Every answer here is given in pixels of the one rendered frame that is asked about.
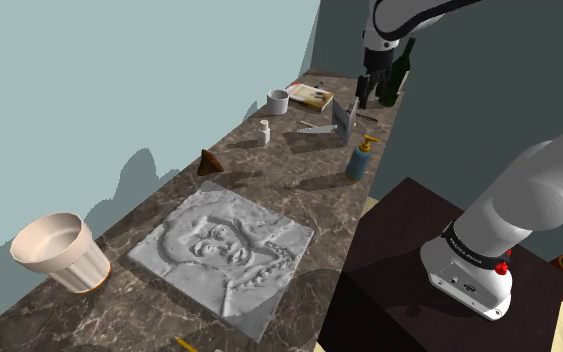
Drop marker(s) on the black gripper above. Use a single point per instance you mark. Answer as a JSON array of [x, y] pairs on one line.
[[377, 60]]

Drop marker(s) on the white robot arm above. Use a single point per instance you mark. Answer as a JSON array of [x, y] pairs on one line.
[[524, 195]]

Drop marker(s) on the dark thin comb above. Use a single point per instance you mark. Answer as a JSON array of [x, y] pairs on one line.
[[366, 117]]

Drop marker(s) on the dark green wine bottle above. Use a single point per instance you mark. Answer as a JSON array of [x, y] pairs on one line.
[[395, 78]]

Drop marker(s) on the yellow and white book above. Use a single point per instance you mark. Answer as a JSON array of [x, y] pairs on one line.
[[310, 95]]

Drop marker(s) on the blue pump soap bottle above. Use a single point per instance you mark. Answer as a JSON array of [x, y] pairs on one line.
[[359, 162]]

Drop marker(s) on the white cylindrical cup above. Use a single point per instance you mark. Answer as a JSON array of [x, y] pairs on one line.
[[277, 102]]

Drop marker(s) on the small white bottle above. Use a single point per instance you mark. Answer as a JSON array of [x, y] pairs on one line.
[[263, 132]]

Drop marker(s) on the brown cone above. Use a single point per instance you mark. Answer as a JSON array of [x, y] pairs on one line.
[[209, 164]]

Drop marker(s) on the dark robot stand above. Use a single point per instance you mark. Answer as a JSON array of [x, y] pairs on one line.
[[398, 273]]

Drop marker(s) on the grey relief plaque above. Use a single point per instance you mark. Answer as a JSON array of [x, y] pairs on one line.
[[222, 253]]

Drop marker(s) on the yellow pencil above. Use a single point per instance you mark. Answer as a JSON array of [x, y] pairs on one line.
[[183, 344]]

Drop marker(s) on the white fluted bowl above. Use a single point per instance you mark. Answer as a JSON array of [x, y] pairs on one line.
[[61, 253]]

